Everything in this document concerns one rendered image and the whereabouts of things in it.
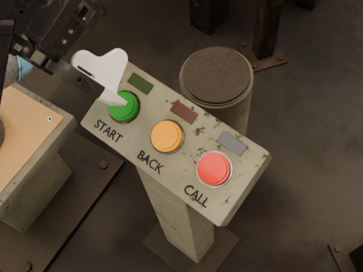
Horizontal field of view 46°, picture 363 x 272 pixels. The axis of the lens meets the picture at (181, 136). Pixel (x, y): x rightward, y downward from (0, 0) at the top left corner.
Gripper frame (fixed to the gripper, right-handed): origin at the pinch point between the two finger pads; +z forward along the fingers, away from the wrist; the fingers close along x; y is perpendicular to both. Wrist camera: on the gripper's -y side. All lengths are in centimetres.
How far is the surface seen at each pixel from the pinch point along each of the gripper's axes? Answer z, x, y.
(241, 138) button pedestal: 6.8, -19.0, 5.0
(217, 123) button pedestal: 6.8, -15.5, 5.0
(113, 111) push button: 5.6, -2.9, -1.2
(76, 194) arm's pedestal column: 58, 21, -28
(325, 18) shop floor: 91, -1, 57
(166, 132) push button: 5.7, -10.8, 0.4
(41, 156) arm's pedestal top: 32.0, 19.3, -19.0
